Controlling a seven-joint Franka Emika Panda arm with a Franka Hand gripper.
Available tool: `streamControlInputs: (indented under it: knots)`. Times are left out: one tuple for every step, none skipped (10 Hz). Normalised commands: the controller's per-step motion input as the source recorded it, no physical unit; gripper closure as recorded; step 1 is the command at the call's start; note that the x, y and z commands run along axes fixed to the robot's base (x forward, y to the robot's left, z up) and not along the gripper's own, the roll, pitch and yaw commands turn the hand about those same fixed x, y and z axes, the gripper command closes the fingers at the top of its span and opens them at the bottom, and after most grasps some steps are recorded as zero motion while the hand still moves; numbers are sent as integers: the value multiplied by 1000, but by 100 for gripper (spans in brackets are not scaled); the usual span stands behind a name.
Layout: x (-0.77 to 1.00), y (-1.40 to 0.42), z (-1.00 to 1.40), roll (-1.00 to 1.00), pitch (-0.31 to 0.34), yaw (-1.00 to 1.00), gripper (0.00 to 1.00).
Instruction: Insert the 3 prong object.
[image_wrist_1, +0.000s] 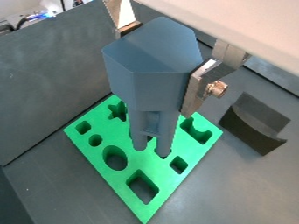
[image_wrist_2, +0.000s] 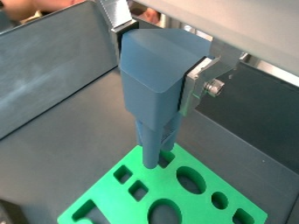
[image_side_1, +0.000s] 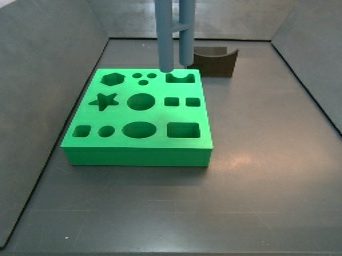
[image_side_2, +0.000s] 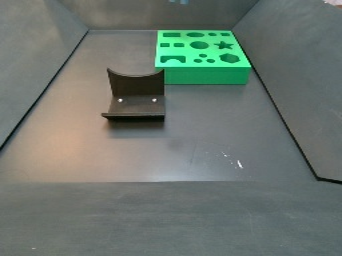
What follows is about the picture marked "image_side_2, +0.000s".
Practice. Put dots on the green shape sorter block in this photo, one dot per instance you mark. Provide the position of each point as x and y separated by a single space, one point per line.
201 57

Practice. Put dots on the blue object at top edge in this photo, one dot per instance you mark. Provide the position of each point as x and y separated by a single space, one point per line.
183 2

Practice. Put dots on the black curved holder stand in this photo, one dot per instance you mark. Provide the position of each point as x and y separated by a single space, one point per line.
138 96

